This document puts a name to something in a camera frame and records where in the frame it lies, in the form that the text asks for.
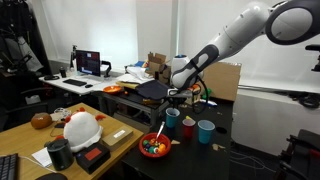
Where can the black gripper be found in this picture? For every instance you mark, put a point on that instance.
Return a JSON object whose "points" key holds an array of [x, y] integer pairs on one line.
{"points": [[177, 97]]}

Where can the black monitor on desk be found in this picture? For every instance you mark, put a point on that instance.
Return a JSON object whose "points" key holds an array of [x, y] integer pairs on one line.
{"points": [[88, 62]]}

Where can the black keyboard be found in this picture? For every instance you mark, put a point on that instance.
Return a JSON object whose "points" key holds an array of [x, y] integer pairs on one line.
{"points": [[74, 82]]}

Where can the blue plastic cup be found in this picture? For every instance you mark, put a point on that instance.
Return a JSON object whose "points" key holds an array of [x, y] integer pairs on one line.
{"points": [[172, 115], [205, 130]]}

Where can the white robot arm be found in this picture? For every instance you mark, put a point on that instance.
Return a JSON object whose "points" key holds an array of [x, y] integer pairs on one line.
{"points": [[286, 23]]}

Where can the large cardboard box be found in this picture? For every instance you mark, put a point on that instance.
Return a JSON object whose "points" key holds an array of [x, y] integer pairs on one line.
{"points": [[223, 79]]}

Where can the red bowl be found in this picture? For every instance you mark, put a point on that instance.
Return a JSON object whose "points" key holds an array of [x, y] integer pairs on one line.
{"points": [[162, 138]]}

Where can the black cylindrical speaker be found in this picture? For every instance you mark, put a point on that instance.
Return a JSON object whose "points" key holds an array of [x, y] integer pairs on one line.
{"points": [[60, 154]]}

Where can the tan cardboard box small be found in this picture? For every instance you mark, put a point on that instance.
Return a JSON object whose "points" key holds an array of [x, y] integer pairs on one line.
{"points": [[118, 137]]}

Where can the white plastic spoon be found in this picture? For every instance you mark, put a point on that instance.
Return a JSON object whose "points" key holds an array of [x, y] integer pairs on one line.
{"points": [[160, 129]]}

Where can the open cardboard box rear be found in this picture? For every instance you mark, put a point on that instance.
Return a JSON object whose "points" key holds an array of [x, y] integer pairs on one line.
{"points": [[158, 68]]}

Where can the colourful small toys in bowl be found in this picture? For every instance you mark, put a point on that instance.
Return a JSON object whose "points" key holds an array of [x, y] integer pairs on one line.
{"points": [[153, 146]]}

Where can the white plush chicken toy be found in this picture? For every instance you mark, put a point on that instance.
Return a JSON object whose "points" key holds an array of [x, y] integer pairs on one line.
{"points": [[82, 129]]}

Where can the red plastic cup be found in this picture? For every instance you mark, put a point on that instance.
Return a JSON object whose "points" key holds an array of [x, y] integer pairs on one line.
{"points": [[188, 126]]}

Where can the black office chair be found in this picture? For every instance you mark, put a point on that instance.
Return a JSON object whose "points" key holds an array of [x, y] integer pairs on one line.
{"points": [[14, 109]]}

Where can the orange bowl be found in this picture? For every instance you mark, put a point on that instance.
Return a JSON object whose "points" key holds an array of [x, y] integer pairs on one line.
{"points": [[112, 89]]}

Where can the brown toy football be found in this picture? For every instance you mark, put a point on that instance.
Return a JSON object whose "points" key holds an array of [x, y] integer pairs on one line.
{"points": [[41, 120]]}

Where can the wooden desk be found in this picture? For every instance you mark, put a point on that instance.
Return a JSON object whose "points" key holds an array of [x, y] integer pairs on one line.
{"points": [[76, 152]]}

